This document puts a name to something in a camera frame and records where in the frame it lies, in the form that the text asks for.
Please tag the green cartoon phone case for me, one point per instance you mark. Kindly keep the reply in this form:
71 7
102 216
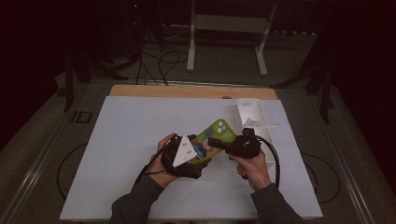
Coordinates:
221 130

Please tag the white table mat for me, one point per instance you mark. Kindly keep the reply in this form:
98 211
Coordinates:
124 124

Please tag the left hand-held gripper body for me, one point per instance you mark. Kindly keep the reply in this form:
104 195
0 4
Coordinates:
183 152

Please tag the black tripod stand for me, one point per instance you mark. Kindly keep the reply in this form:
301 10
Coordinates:
326 99
69 87

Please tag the white metal stand frame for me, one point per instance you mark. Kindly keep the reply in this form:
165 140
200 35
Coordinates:
230 23

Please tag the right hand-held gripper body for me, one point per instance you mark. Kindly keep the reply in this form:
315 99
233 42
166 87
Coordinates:
246 146

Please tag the metal floor rail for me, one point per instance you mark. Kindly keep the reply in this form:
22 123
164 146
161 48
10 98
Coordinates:
343 168
29 179

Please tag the person's right hand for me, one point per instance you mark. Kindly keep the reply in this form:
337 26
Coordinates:
253 172

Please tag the long white plastic tray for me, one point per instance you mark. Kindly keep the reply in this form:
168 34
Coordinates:
249 109

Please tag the person's left hand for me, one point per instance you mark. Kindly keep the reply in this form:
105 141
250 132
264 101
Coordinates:
162 180

